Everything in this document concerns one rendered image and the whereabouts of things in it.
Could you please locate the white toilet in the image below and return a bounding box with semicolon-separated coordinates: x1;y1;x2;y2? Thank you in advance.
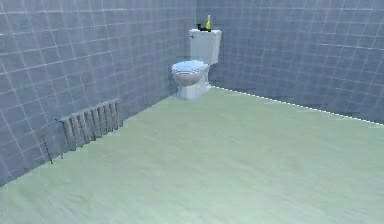
171;28;223;101

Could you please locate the grey wall radiator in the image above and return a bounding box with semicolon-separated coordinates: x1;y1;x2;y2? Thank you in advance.
42;97;124;165

